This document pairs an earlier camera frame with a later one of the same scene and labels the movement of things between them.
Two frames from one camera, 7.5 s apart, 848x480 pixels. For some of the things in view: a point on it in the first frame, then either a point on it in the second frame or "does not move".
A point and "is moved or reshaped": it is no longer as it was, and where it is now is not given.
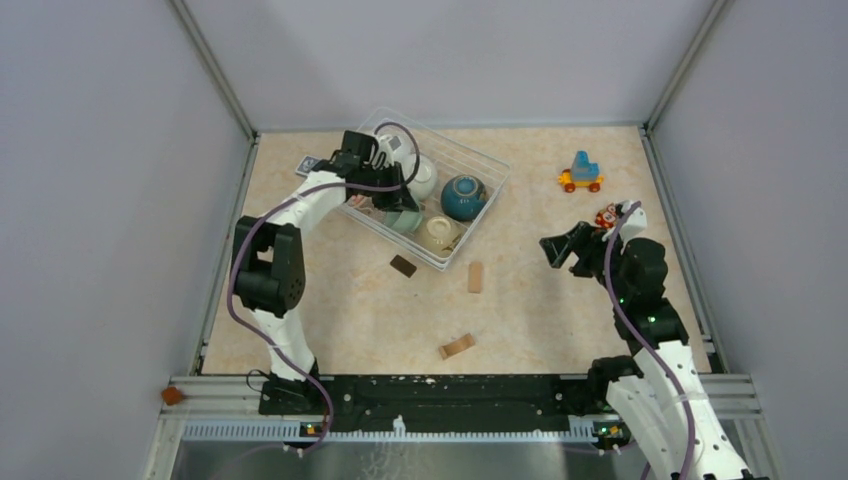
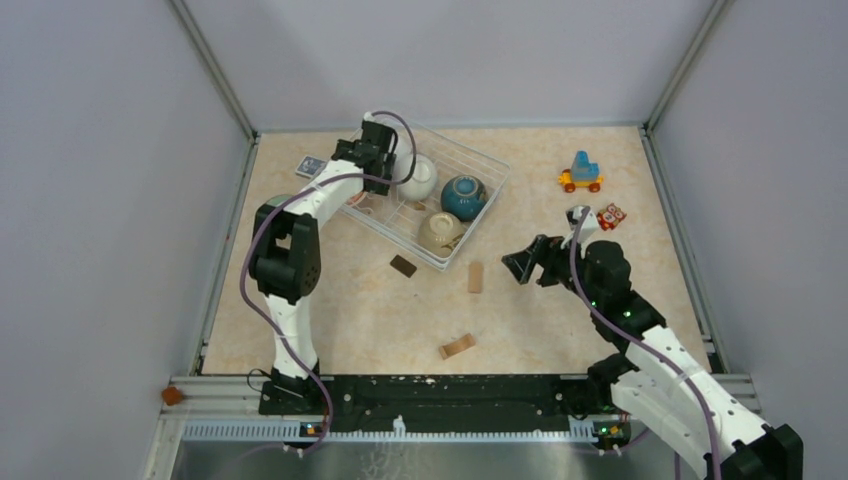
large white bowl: (425, 178) does not move
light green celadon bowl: (406, 220) is moved or reshaped
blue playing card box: (306, 165) does not move
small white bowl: (400, 146) does not move
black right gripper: (558, 248) → (544, 249)
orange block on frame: (171, 395) does not move
